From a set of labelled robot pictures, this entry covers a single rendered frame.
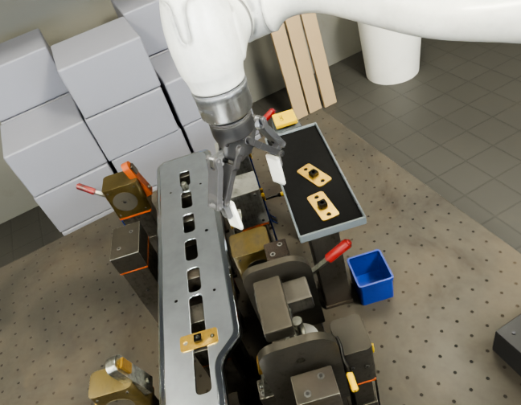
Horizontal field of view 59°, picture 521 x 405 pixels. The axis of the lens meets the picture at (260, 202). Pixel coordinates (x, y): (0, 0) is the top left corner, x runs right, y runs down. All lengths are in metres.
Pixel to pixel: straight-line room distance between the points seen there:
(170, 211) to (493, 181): 1.88
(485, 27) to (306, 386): 0.57
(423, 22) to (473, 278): 0.91
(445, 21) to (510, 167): 2.24
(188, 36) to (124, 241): 0.74
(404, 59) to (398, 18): 2.84
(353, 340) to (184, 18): 0.59
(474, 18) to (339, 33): 3.33
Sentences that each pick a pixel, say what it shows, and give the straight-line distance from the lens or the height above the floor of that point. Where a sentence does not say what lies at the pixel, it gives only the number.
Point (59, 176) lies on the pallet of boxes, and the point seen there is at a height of 0.69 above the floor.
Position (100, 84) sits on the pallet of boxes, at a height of 1.01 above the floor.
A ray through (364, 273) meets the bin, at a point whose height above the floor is 0.70.
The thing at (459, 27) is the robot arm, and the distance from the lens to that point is 0.63.
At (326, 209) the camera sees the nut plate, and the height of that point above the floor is 1.16.
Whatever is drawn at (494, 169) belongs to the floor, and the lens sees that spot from 2.82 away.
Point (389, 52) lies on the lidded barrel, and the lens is 3.44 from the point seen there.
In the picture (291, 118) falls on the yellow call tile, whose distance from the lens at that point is 1.25.
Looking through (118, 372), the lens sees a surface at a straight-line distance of 0.97.
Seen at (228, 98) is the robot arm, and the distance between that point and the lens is 0.72.
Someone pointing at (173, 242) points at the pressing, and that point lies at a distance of 1.25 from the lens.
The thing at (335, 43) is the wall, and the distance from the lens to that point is 3.93.
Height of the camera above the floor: 1.83
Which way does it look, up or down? 41 degrees down
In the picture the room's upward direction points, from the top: 18 degrees counter-clockwise
